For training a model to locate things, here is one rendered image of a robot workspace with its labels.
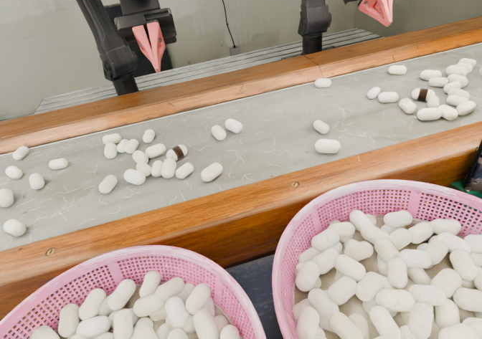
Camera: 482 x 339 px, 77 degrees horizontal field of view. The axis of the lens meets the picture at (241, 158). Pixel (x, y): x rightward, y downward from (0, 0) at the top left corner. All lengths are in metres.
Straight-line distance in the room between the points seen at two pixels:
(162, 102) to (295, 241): 0.44
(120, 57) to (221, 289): 0.71
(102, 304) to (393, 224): 0.34
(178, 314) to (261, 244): 0.14
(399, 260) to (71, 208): 0.43
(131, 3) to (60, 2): 1.95
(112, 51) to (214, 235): 0.65
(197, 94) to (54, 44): 2.03
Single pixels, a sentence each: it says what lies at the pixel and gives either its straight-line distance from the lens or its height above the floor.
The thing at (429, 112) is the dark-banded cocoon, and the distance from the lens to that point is 0.59.
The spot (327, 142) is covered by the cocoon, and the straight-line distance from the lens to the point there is 0.48.
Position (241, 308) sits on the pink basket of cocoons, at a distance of 0.31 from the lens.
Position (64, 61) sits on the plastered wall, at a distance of 2.67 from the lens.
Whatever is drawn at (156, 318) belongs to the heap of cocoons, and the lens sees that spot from 0.36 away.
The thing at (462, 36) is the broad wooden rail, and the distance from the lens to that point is 0.97.
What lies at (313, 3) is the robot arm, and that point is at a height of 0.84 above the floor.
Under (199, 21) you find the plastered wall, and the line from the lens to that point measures 2.57.
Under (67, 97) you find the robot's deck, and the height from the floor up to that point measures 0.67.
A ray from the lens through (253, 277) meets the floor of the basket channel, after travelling 0.42.
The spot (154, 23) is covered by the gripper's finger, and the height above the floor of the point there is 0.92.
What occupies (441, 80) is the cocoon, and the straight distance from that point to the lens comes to 0.72.
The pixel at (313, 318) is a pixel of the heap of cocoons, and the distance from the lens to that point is 0.32.
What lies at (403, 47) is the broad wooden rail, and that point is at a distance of 0.87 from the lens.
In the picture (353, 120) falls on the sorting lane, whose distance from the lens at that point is 0.58.
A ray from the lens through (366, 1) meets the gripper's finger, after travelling 0.75.
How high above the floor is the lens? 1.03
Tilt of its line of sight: 36 degrees down
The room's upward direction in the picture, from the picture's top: 9 degrees counter-clockwise
